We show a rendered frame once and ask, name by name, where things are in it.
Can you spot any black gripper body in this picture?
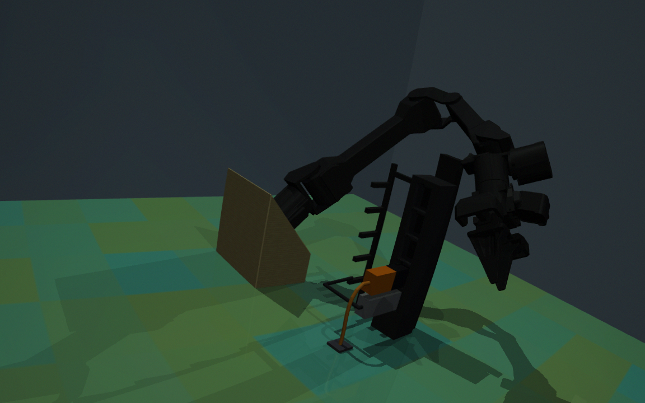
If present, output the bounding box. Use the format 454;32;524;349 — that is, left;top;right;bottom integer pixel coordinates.
455;180;529;260

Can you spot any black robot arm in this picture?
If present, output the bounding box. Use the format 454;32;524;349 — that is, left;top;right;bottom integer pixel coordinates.
274;87;553;229

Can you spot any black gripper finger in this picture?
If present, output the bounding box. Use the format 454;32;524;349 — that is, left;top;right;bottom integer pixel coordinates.
496;243;523;291
467;223;510;284

